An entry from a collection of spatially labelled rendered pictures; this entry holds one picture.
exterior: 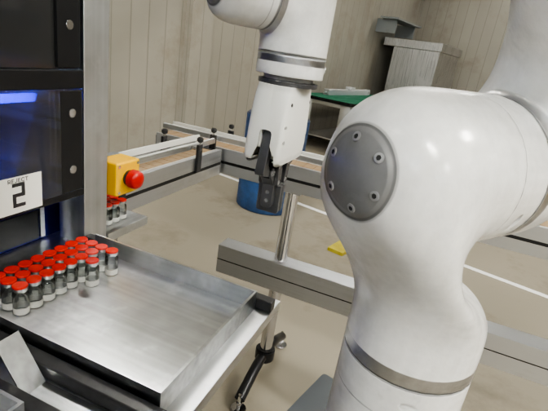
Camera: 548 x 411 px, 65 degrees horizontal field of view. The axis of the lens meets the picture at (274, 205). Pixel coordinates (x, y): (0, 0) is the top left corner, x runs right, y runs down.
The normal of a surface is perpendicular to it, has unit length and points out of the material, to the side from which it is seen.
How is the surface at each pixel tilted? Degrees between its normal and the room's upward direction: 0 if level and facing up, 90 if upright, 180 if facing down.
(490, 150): 60
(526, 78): 104
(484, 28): 90
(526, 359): 90
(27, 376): 55
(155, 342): 0
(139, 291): 0
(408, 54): 90
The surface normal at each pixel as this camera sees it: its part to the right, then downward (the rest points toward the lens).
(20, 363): 0.84, -0.33
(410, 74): -0.58, 0.20
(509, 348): -0.37, 0.26
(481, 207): 0.55, 0.34
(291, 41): -0.10, 0.34
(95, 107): 0.92, 0.26
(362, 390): -0.77, 0.11
